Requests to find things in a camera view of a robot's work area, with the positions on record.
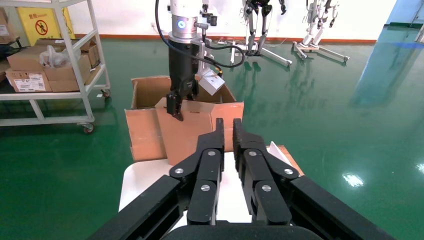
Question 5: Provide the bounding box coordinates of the white plastic bag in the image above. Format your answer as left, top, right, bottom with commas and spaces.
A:
39, 44, 82, 69

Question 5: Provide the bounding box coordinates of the brown cardboard box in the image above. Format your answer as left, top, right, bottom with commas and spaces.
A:
47, 67, 92, 93
7, 44, 92, 82
0, 8, 16, 46
34, 38, 101, 69

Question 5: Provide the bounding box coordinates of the large cardboard box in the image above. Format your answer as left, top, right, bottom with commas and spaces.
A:
125, 75, 245, 163

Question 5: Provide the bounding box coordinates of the white humanoid robot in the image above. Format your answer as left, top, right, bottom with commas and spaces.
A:
242, 0, 288, 47
303, 0, 341, 47

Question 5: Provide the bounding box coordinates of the grey metal camera bracket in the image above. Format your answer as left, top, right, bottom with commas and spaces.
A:
190, 34, 214, 72

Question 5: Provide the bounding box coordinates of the white metal shelf cart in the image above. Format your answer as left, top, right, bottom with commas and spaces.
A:
0, 0, 112, 135

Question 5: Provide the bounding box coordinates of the yellow warning sign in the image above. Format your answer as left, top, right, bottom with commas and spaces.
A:
16, 6, 77, 47

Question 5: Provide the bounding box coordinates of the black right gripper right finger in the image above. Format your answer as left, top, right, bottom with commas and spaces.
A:
232, 118, 395, 240

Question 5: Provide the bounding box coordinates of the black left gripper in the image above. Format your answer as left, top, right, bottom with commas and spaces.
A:
166, 39, 201, 122

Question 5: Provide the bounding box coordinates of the thick black cable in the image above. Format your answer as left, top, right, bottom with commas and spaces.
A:
200, 26, 246, 70

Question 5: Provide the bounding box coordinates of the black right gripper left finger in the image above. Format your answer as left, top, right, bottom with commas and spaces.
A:
87, 118, 226, 240

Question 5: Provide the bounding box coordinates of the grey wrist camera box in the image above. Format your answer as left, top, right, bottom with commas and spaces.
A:
198, 67, 226, 97

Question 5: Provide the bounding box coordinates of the black cable with yellow tag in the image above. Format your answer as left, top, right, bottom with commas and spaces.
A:
154, 0, 222, 76

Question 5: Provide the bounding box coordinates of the cardboard box with white labels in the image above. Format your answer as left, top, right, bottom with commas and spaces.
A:
4, 68, 53, 94

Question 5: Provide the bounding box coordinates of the wooden board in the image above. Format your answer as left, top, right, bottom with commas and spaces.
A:
276, 145, 305, 177

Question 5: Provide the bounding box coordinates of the white robot stand base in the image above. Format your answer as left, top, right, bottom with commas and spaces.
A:
227, 39, 293, 68
292, 40, 351, 64

